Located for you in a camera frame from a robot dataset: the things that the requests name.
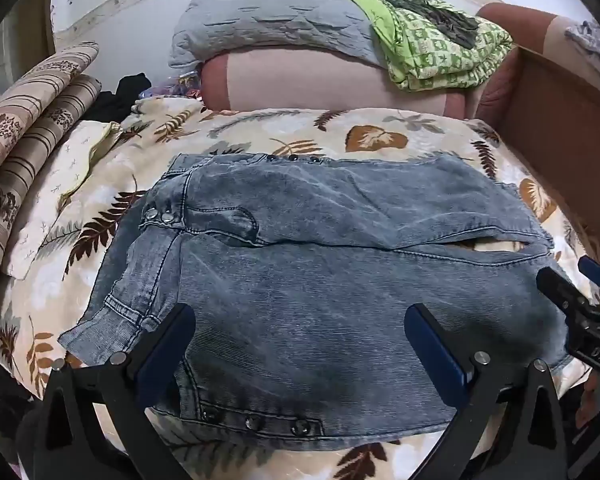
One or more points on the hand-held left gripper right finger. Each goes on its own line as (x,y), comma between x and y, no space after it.
(432,355)

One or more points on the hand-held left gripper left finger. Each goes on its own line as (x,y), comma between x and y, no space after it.
(165,355)

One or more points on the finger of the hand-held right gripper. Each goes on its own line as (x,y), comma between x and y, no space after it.
(562,295)
(597,273)

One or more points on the blue denim pants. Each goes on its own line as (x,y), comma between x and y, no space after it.
(305,320)

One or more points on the person's right hand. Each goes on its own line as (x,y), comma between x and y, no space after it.
(596,402)

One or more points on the cardboard box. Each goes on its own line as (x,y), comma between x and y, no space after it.
(555,125)

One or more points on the cream patterned pillow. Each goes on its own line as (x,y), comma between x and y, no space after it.
(70,160)

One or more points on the grey patterned cloth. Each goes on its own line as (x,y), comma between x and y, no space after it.
(587,40)

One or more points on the leaf print blanket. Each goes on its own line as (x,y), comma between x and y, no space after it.
(290,130)

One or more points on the reddish brown cushion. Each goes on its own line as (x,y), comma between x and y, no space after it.
(510,25)

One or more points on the black cloth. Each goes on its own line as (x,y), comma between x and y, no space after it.
(130,90)

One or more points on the green patterned cloth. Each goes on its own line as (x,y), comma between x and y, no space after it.
(430,62)

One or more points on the striped beige folded blanket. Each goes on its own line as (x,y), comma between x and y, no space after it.
(25,125)

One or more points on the colourful packets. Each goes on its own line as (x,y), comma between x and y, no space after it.
(185,85)

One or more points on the dark grey cloth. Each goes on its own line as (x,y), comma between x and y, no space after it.
(445,20)

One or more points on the pink bolster pillow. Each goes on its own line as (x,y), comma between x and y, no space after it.
(305,80)

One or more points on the grey quilted blanket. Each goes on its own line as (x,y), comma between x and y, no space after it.
(260,15)

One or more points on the wooden framed glass door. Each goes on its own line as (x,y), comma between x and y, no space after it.
(40,15)

